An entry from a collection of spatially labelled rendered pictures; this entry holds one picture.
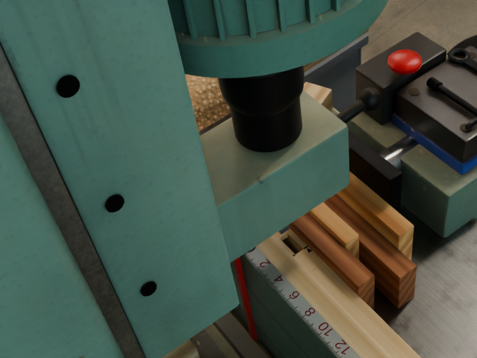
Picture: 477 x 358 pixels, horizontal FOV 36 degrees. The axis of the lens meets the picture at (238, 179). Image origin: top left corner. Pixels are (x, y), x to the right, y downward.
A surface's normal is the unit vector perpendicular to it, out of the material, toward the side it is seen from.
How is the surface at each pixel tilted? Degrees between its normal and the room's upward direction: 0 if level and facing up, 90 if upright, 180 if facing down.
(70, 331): 90
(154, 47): 90
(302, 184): 90
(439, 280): 0
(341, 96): 90
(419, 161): 0
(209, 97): 38
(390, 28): 0
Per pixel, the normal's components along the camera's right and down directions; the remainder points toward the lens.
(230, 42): -0.17, -0.10
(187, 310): 0.57, 0.56
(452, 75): -0.13, -0.66
